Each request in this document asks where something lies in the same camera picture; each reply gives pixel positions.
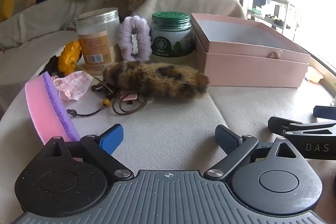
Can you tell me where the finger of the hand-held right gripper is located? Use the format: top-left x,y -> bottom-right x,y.
268,116 -> 336,138
313,106 -> 336,120

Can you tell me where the black fabric item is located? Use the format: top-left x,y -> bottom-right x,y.
39,55 -> 65,79

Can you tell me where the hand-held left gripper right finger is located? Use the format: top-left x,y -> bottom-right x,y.
204,125 -> 303,182

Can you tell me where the small pink tag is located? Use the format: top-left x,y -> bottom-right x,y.
123,92 -> 139,102

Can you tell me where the brown cord beaded necklace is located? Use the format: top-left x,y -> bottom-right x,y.
67,82 -> 149,117

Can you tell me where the green lidded jar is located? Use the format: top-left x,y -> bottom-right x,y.
150,11 -> 194,62

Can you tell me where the pink and purple sponge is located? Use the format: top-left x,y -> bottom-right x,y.
25,72 -> 81,144

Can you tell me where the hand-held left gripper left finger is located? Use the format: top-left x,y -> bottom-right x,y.
43,124 -> 135,182

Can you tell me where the small cream bowl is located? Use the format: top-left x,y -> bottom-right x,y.
306,65 -> 324,84

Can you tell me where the pink checkered cloth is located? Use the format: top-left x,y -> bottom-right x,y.
51,70 -> 94,101

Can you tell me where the clear plastic jar orange label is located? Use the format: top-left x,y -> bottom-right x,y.
75,8 -> 121,75

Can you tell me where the white covered sofa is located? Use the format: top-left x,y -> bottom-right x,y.
0,0 -> 247,109

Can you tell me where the yellow cushion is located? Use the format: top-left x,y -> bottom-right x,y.
0,0 -> 19,22

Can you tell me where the brown furry tail plush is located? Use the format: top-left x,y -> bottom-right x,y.
101,60 -> 210,99

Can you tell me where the pink cardboard box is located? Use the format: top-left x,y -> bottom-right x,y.
190,13 -> 311,88

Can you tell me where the purple fluffy scrunchie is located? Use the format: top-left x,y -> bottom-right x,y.
117,15 -> 152,62

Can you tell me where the yellow sunflower toy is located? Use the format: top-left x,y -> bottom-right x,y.
57,40 -> 105,83

